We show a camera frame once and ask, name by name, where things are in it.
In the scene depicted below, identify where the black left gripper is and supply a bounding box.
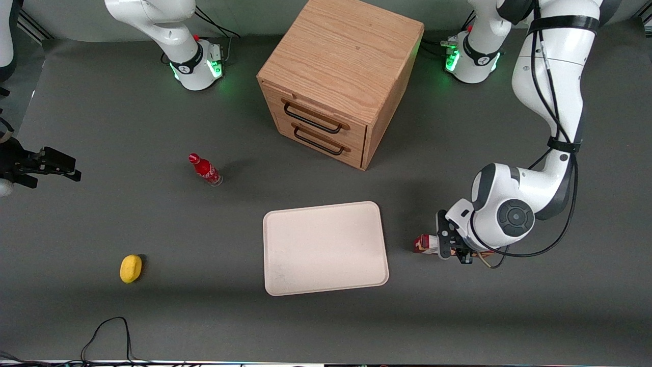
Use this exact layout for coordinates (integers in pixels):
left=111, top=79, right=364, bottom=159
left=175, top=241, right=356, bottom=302
left=451, top=229, right=482, bottom=265

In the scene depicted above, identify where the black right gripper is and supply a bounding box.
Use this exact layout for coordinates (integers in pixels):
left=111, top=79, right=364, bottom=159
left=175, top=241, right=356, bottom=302
left=0, top=137, right=82, bottom=189

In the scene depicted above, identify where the red tartan cookie box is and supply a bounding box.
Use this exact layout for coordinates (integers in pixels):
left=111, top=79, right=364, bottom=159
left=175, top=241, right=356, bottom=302
left=413, top=233, right=492, bottom=256

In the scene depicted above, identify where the cream rectangular plastic tray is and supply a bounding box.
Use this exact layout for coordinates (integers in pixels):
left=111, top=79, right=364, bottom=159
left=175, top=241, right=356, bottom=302
left=263, top=201, right=390, bottom=297

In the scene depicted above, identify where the yellow lemon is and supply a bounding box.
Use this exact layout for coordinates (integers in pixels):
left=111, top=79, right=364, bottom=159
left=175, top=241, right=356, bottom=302
left=120, top=254, right=143, bottom=284

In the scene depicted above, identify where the red cola bottle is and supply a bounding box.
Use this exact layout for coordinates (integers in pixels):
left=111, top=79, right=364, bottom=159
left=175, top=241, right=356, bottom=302
left=188, top=153, right=224, bottom=187

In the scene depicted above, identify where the wooden two-drawer cabinet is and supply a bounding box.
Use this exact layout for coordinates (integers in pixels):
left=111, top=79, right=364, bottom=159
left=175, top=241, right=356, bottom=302
left=257, top=0, right=425, bottom=171

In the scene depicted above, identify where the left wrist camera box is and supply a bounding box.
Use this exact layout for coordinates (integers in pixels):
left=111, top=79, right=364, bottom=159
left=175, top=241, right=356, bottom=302
left=436, top=209, right=455, bottom=260

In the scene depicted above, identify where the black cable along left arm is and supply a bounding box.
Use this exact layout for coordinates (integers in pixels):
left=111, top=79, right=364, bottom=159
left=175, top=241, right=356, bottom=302
left=469, top=0, right=582, bottom=258

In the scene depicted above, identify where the aluminium frame rail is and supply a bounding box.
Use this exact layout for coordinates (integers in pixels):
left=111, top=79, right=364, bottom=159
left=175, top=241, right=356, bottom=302
left=18, top=9, right=55, bottom=43

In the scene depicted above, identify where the black cable on table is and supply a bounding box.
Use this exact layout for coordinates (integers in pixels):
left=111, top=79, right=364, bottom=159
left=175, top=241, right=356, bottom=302
left=0, top=317, right=153, bottom=367

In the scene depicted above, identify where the black metal drawer handle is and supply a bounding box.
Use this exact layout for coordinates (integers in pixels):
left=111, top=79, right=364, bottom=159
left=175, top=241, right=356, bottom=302
left=283, top=102, right=344, bottom=135
left=293, top=126, right=345, bottom=155

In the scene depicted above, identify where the black cable at right arm base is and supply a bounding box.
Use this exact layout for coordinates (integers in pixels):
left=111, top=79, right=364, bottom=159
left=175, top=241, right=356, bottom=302
left=194, top=5, right=241, bottom=63

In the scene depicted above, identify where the black cable at arm base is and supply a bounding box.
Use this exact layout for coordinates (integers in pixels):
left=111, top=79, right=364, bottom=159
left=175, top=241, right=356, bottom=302
left=194, top=5, right=241, bottom=63
left=422, top=38, right=460, bottom=58

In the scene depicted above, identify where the black cable at left arm base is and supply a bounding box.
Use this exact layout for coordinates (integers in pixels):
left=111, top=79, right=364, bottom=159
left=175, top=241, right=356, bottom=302
left=422, top=38, right=460, bottom=58

